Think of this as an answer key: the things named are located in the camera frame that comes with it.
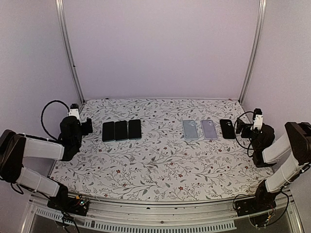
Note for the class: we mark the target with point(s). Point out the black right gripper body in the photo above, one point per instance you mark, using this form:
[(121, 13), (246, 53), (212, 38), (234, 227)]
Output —
[(247, 127)]

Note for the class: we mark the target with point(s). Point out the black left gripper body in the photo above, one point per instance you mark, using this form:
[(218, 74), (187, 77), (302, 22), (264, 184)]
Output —
[(78, 141)]

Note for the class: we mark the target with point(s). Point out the black silicone phone case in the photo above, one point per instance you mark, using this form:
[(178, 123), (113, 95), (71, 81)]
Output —
[(227, 129)]

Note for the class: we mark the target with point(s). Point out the lilac silicone phone case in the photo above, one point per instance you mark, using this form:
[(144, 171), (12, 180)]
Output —
[(209, 130)]

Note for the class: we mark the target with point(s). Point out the light blue silicone phone case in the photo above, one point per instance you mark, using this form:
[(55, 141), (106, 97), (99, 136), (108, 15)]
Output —
[(190, 130)]

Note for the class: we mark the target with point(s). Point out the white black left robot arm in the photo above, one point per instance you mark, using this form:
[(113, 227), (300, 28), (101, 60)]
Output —
[(15, 147)]

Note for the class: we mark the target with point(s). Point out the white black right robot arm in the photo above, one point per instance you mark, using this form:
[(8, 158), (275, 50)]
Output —
[(292, 149)]

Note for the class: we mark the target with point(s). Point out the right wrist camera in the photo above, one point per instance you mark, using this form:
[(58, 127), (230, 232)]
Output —
[(257, 120)]

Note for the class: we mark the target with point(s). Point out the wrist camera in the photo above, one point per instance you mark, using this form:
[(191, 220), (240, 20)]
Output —
[(74, 111), (257, 120)]

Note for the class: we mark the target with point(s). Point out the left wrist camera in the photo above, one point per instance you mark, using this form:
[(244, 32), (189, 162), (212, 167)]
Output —
[(74, 111)]

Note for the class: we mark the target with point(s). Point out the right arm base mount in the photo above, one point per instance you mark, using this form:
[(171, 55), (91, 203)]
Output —
[(257, 205)]

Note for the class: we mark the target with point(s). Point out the aluminium right rear frame post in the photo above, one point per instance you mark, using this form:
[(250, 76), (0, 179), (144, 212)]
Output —
[(254, 50)]

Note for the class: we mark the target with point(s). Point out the aluminium frame post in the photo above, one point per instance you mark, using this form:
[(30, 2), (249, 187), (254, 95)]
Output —
[(254, 50), (65, 36)]

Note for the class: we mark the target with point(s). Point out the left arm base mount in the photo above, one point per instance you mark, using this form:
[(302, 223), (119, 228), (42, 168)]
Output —
[(72, 205)]

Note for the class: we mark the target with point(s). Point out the aluminium front rail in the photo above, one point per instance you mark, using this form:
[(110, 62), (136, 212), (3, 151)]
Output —
[(125, 216)]

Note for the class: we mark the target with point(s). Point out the aluminium left rear frame post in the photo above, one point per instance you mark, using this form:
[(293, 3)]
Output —
[(65, 36)]

